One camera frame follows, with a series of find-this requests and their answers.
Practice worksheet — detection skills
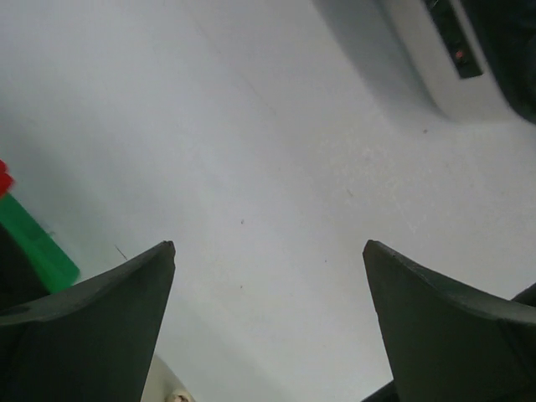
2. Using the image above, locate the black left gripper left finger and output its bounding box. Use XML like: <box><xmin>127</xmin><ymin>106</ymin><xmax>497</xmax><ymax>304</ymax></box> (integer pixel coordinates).
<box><xmin>1</xmin><ymin>241</ymin><xmax>175</xmax><ymax>401</ymax></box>

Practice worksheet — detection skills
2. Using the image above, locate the red garment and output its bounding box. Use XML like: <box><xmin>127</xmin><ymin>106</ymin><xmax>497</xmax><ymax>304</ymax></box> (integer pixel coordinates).
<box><xmin>0</xmin><ymin>160</ymin><xmax>14</xmax><ymax>198</ymax></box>

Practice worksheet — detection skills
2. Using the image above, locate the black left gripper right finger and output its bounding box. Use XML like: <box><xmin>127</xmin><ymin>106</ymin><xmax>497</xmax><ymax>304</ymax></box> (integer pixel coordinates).
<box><xmin>363</xmin><ymin>240</ymin><xmax>535</xmax><ymax>401</ymax></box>

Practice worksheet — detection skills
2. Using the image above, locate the green plastic bin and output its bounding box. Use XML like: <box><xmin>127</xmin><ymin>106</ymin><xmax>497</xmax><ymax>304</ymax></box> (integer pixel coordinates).
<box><xmin>1</xmin><ymin>193</ymin><xmax>80</xmax><ymax>293</ymax></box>

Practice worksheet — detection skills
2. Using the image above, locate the space astronaut print suitcase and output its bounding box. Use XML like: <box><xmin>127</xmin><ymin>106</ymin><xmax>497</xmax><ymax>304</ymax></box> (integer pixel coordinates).
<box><xmin>312</xmin><ymin>0</ymin><xmax>536</xmax><ymax>126</ymax></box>

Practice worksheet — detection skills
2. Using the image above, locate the beige cylindrical drum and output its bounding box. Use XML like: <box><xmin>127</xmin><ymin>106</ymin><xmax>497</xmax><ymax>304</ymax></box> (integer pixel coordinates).
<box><xmin>141</xmin><ymin>354</ymin><xmax>195</xmax><ymax>402</ymax></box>

